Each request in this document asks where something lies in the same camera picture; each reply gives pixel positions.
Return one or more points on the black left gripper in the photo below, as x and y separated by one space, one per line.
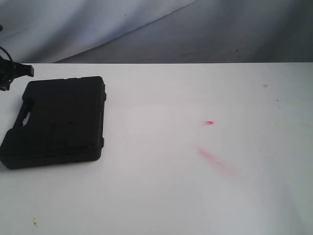
9 71

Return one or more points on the white backdrop cloth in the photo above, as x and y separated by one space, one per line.
157 31

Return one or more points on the black plastic carry case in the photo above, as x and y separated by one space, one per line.
60 121

